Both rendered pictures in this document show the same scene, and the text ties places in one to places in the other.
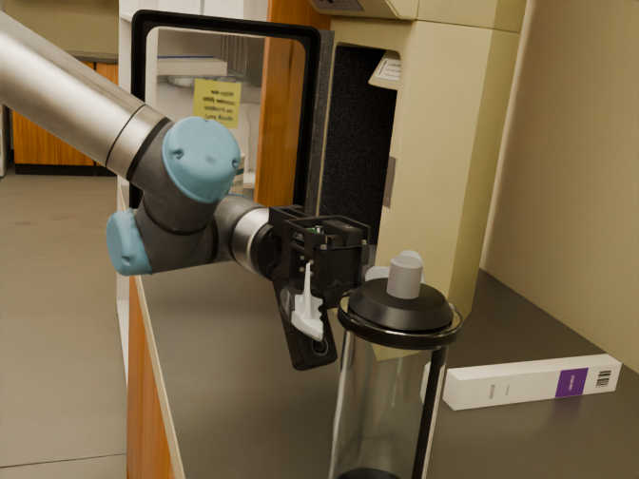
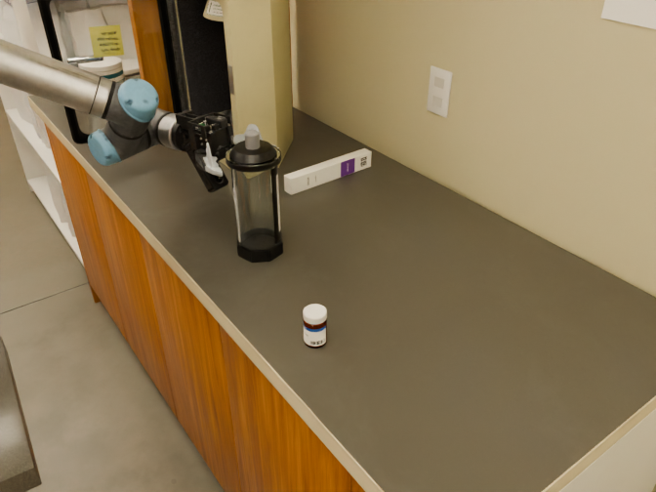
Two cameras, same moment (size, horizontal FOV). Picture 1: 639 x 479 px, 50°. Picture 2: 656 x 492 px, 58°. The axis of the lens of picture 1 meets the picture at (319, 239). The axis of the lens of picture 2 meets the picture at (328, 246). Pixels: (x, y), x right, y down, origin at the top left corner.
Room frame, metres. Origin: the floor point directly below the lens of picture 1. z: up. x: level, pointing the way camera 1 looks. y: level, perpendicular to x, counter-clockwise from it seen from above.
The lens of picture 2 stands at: (-0.51, 0.07, 1.65)
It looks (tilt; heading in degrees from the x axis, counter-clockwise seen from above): 34 degrees down; 344
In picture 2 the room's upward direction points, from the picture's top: straight up
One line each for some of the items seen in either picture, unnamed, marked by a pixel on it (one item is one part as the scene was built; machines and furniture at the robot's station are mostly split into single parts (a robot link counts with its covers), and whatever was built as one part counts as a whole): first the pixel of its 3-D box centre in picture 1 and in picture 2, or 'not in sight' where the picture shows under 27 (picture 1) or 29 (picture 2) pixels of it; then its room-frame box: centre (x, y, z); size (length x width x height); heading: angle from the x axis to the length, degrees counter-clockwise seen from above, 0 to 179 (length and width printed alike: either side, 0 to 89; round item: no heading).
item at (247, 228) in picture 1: (272, 244); (180, 132); (0.74, 0.05, 1.15); 0.08 x 0.05 x 0.08; 125
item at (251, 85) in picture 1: (222, 140); (116, 63); (1.15, 0.18, 1.19); 0.30 x 0.01 x 0.40; 101
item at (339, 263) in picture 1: (309, 257); (203, 136); (0.67, 0.01, 1.16); 0.12 x 0.08 x 0.09; 35
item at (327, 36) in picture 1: (316, 147); (178, 56); (1.18, 0.02, 1.19); 0.03 x 0.02 x 0.39; 20
